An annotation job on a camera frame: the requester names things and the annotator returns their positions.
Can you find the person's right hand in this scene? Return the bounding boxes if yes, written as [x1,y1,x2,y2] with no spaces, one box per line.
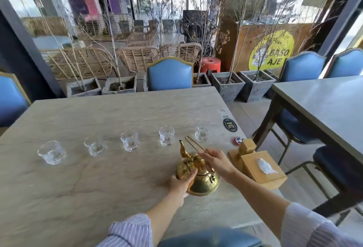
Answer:
[197,149,240,187]

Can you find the person's left hand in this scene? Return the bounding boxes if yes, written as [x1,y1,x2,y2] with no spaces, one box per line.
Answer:
[169,168,198,199]

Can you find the gold brass teapot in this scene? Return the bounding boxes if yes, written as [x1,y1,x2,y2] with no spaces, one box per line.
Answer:
[175,136,221,196]

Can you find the clear glass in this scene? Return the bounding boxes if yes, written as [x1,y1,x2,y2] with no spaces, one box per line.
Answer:
[195,122,210,142]
[37,140,67,166]
[120,130,140,153]
[158,125,175,147]
[84,134,107,157]

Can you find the person's left forearm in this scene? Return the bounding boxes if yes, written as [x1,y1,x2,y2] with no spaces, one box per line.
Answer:
[146,190,189,240]

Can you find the person's right forearm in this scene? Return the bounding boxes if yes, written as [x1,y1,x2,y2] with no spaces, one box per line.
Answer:
[230,170,291,233]

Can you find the person's left striped sleeve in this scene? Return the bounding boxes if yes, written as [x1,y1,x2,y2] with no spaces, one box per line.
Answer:
[96,213,154,247]

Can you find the person's striped sleeve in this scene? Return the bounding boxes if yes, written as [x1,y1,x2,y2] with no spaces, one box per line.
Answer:
[279,202,363,247]
[96,213,154,247]

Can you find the person's right striped sleeve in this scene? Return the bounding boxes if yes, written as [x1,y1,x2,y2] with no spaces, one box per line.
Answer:
[279,202,363,247]

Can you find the small wooden holder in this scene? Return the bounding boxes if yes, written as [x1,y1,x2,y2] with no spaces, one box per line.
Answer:
[228,138,257,171]

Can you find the wooden tissue box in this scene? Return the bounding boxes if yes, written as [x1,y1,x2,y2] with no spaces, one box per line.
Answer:
[241,150,288,190]

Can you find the round black sticker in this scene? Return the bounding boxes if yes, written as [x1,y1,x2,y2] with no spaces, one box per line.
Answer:
[222,118,238,133]

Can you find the white tissue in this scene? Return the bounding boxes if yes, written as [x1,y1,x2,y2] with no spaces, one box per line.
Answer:
[256,157,278,175]

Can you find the blue padded chair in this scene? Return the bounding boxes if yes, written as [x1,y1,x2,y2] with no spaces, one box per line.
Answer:
[157,227,263,247]

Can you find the row of grey concrete planters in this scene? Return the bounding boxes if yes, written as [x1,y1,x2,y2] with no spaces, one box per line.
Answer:
[66,69,280,103]

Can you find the red plastic stool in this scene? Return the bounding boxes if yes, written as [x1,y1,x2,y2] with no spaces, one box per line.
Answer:
[200,57,222,74]

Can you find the grey stone table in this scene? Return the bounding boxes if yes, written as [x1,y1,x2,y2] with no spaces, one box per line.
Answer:
[0,86,281,247]

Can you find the dark blue chair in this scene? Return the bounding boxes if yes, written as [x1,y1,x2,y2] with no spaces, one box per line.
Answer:
[285,145,363,226]

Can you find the grey table black legs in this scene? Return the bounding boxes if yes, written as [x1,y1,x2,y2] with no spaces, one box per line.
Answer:
[252,75,363,219]

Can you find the group of dry branch plants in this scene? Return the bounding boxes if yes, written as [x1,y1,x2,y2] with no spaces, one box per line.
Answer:
[17,0,355,91]

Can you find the wooden panel yellow round sign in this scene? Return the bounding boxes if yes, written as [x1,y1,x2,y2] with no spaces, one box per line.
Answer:
[218,22,312,74]

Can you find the group of rattan chairs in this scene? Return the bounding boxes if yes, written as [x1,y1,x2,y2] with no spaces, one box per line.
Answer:
[21,14,202,80]

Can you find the black metal cart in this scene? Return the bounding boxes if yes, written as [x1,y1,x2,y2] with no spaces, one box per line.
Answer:
[181,9,212,43]

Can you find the pale round table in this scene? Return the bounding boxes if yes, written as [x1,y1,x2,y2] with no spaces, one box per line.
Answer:
[33,36,73,51]

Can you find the blue chair gold frame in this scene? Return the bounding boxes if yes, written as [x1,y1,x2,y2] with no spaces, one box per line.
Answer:
[0,71,31,128]
[146,56,194,91]

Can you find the blue chair grey frame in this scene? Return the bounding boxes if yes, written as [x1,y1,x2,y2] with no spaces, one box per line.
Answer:
[271,51,327,165]
[323,48,363,79]

